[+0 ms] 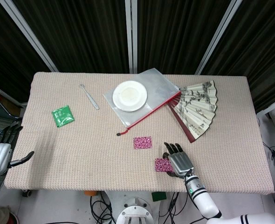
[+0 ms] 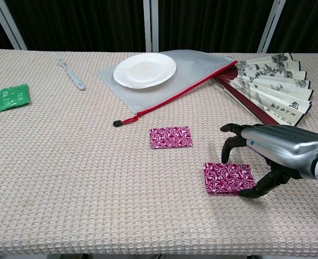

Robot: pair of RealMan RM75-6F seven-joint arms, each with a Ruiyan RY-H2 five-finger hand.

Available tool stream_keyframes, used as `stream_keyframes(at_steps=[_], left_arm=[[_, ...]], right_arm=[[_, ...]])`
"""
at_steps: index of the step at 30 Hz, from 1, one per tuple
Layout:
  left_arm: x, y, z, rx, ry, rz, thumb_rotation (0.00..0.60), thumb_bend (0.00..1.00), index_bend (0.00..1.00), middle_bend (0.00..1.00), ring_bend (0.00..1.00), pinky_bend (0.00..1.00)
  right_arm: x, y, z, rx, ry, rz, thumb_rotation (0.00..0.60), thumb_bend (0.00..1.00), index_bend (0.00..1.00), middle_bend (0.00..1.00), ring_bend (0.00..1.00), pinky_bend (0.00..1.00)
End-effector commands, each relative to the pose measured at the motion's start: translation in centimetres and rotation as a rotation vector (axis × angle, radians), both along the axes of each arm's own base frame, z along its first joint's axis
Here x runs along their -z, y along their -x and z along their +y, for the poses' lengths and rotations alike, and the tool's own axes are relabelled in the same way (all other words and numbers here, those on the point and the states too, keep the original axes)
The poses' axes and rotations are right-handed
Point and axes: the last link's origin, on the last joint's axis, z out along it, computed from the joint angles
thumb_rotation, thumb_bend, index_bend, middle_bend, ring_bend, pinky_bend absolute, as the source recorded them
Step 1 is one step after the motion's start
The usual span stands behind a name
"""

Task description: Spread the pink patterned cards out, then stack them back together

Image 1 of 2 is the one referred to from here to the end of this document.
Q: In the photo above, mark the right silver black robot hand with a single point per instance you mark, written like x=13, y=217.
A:
x=180, y=163

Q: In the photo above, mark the pink patterned packet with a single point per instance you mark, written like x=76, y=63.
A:
x=142, y=142
x=162, y=165

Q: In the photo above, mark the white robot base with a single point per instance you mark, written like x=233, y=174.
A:
x=132, y=210

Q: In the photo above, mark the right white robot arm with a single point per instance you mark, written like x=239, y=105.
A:
x=202, y=200

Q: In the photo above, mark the green block under table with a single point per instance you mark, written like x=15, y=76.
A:
x=159, y=196

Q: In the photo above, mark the black caster wheel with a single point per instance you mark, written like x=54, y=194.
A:
x=27, y=193

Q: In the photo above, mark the olive cloth bag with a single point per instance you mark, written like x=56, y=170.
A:
x=2, y=213

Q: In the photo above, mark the painted paper folding fan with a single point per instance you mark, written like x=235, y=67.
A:
x=198, y=105

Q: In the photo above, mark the green tea sachet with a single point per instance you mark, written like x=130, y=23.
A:
x=63, y=116

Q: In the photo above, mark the beige waffle tablecloth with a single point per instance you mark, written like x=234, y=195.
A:
x=81, y=151

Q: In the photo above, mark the white round plate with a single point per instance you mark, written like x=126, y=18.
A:
x=129, y=96

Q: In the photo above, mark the clear mesh pouch red zipper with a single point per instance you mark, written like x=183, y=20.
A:
x=158, y=81

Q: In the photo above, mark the orange block under table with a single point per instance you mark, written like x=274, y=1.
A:
x=91, y=193

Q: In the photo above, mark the grey plastic fork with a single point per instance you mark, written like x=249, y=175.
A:
x=89, y=97

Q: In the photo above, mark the black pleated curtain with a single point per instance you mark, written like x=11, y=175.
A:
x=81, y=30

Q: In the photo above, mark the white frame bar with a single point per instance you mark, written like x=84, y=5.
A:
x=271, y=106
x=7, y=95

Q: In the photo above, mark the white aluminium frame post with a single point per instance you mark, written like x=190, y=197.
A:
x=131, y=35
x=217, y=35
x=30, y=32

